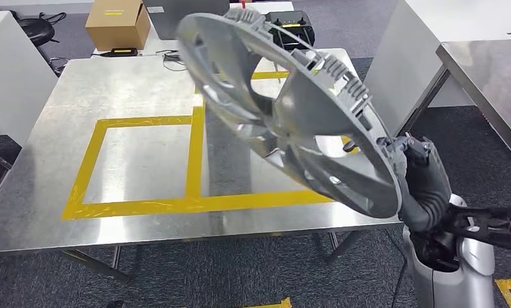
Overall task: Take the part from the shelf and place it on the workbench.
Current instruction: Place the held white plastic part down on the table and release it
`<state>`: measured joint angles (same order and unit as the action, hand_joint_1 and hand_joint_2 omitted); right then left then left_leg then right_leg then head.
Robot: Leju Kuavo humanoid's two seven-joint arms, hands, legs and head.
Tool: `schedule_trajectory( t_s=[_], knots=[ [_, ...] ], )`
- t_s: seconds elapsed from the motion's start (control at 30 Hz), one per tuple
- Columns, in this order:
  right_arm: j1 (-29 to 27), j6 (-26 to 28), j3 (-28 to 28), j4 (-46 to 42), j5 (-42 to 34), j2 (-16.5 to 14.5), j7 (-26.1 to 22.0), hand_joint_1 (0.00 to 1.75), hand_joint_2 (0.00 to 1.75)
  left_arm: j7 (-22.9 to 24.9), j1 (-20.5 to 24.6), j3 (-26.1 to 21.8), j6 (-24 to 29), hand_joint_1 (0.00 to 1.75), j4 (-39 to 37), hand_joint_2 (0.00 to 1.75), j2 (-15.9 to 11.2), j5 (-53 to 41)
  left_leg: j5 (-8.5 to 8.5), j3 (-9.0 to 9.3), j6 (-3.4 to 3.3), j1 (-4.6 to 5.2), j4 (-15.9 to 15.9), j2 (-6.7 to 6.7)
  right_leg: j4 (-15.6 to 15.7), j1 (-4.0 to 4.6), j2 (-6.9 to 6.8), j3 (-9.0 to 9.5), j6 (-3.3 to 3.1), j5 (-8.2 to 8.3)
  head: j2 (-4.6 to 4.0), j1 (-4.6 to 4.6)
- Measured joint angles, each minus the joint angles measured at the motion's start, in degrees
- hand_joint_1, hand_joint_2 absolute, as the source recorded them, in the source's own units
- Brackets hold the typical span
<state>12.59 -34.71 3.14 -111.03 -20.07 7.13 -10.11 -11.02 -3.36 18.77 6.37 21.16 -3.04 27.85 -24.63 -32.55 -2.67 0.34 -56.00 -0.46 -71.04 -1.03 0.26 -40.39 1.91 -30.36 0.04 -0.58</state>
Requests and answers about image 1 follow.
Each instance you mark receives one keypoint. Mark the grey laptop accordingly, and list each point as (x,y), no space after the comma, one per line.
(170,21)

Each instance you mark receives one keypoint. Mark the large yellow table tape square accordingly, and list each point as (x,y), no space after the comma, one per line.
(255,200)

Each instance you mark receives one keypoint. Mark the white desk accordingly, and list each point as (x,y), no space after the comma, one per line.
(153,44)

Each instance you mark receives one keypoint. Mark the small yellow table tape square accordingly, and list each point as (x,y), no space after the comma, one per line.
(196,148)

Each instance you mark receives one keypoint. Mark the yellow floor tape square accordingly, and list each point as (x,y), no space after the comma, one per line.
(510,287)
(277,304)

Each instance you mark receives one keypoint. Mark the white cabinet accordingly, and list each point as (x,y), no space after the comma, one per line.
(13,76)

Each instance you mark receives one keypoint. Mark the steel workbench table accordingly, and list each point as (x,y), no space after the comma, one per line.
(493,76)
(111,85)

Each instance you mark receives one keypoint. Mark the brown cardboard box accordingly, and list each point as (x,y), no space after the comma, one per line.
(117,25)

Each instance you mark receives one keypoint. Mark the black round stool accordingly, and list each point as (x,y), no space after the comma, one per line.
(36,29)

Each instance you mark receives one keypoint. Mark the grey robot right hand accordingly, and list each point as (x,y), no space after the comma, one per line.
(425,187)

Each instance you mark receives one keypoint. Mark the black remote controller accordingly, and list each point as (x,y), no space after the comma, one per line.
(294,25)

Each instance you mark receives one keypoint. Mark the grey plastic wheel hubcap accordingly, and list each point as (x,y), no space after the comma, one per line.
(315,110)

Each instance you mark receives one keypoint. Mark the black device with yellow label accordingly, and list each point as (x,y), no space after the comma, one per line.
(121,52)

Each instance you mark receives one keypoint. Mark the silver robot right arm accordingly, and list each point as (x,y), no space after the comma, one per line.
(455,280)

